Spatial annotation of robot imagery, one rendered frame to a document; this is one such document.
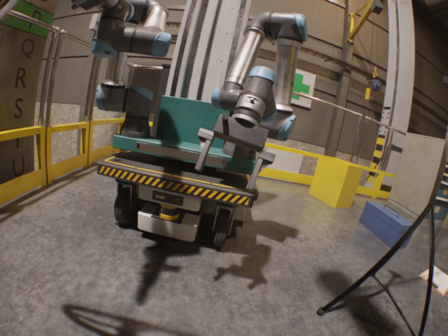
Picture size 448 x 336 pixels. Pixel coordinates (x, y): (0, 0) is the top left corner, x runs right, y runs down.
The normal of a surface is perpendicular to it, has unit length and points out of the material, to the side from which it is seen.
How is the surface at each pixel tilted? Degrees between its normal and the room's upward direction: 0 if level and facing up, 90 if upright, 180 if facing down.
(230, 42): 90
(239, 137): 67
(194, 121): 90
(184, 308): 0
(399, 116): 90
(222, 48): 90
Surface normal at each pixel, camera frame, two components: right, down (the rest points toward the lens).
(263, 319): 0.18, -0.95
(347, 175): 0.38, 0.29
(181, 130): -0.04, 0.23
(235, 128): -0.04, -0.18
